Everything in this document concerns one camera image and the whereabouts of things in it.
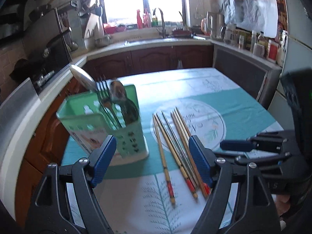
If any bamboo chopstick red band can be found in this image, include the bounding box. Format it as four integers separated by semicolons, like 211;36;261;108
153;115;176;206

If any steel bowl on counter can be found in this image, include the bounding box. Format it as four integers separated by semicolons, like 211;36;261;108
95;34;111;48

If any brown wooden chopstick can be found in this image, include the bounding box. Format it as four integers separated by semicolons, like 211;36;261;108
171;108;209;199

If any steel kettle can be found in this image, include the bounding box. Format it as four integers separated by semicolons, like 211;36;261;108
206;12;226;40

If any teal patterned tablecloth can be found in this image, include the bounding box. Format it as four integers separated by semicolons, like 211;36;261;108
61;67;285;234

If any small steel spoon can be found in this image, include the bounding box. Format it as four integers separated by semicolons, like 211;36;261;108
109;80;129;125

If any green plastic utensil holder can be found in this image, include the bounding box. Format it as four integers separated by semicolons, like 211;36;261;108
56;91;149;166

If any black wok on stove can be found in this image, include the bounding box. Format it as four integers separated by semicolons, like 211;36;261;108
10;27;71;84

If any grey metal chopstick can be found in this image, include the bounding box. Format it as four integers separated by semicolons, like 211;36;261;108
161;111;198;188

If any chrome kitchen faucet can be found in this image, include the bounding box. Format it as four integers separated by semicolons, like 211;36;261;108
153;8;167;39

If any steel fork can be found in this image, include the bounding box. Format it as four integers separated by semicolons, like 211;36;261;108
96;76;122;129

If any light wooden chopstick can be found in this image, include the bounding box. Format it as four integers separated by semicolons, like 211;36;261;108
174;107;210;199

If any red plastic bottle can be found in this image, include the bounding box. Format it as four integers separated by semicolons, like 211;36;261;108
136;10;143;29

